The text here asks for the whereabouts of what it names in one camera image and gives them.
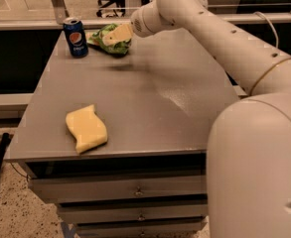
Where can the metal railing frame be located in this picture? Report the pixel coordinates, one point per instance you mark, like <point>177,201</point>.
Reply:
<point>49,14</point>

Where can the green rice chip bag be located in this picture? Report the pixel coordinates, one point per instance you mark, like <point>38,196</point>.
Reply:
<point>114,39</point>

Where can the blue pepsi can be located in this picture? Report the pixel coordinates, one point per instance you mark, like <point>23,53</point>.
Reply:
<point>75,36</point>

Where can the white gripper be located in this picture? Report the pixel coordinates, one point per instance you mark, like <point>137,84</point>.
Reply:
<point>139,24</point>

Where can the grey drawer cabinet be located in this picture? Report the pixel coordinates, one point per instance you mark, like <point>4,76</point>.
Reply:
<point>158,104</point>

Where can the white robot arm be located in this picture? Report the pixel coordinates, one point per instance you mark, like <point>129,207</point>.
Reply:
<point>249,147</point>

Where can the yellow sponge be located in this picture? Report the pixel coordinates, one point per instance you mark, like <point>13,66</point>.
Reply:
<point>87,128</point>

